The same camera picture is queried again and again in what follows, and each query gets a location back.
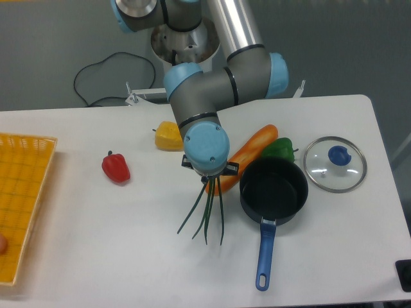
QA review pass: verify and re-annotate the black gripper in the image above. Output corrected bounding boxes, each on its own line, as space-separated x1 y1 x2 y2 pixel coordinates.
181 155 240 182

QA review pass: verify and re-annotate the green onion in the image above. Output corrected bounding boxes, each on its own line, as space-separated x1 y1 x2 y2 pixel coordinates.
177 176 225 246

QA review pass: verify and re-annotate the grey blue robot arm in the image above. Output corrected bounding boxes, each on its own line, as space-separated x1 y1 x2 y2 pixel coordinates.
111 1 289 178

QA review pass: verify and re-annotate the orange bread loaf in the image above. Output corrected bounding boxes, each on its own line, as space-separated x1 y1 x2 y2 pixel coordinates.
220 124 279 193

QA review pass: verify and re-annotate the green bell pepper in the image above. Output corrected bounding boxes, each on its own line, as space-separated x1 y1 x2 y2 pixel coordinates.
261 137 298 162

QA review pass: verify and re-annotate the yellow bell pepper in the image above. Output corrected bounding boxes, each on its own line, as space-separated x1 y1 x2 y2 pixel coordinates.
155 121 184 151

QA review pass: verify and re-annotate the glass lid blue knob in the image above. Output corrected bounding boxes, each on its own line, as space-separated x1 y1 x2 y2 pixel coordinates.
302 136 368 193

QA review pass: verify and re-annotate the red bell pepper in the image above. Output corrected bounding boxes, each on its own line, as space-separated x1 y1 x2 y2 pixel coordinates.
101 150 131 185

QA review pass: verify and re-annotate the black device at edge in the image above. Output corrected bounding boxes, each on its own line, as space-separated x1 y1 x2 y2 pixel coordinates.
395 259 411 293

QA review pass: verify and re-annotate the yellow woven basket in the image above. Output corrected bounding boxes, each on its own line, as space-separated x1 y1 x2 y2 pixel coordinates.
1 133 58 286

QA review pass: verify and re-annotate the black pot blue handle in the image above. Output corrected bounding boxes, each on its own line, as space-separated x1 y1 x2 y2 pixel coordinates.
240 157 308 291

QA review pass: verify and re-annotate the black floor cable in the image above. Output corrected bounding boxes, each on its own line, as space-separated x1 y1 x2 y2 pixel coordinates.
73 52 157 108

